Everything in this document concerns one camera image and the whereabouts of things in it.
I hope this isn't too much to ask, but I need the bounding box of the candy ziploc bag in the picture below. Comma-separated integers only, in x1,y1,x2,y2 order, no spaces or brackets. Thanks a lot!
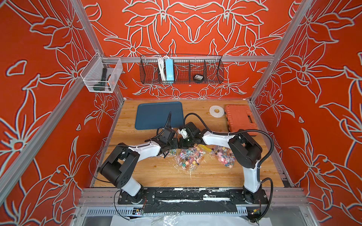
173,145,210,179
211,146,236,168
163,149,181,158

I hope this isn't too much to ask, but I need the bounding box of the dark teal tray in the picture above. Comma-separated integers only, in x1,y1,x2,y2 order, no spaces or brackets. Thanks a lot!
135,101,184,130

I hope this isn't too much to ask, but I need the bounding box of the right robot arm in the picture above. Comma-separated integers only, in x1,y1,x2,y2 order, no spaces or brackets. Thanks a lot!
177,122,273,204

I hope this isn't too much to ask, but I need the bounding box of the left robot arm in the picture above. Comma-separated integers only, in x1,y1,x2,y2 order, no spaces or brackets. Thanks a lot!
99,127,178,203

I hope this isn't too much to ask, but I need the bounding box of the white tape roll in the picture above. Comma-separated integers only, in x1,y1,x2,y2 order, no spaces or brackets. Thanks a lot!
209,105,225,118

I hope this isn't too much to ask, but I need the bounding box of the orange tool case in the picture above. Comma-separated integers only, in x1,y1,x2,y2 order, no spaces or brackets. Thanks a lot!
225,105,258,132

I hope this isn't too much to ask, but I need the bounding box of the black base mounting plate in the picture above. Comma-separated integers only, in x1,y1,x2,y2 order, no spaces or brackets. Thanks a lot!
117,187,269,216

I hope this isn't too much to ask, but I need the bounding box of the light blue box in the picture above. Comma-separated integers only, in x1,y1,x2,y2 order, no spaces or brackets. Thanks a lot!
165,58,174,83

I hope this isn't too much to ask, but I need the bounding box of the green black tool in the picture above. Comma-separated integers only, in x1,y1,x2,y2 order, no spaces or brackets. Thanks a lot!
93,67,107,91

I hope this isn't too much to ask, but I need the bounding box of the clear plastic bin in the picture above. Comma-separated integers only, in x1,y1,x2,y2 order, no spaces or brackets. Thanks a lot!
81,52,123,93

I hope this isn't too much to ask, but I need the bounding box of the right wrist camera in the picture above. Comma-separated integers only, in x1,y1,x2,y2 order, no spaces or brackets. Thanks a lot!
178,129,189,139

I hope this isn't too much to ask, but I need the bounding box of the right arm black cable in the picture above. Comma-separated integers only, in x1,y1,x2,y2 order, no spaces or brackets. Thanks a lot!
183,112,275,222

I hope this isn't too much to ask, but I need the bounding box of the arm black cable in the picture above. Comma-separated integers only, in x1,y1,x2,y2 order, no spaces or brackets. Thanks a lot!
183,112,275,222
88,111,173,221

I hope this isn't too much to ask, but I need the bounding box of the black wire basket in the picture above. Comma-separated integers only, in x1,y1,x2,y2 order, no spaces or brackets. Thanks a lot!
140,54,225,85

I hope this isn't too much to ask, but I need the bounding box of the white cable bundle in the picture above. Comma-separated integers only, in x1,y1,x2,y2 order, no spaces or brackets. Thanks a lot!
157,56,166,82

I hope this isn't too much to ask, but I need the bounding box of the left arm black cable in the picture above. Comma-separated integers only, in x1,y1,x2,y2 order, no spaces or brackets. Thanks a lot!
88,111,173,221

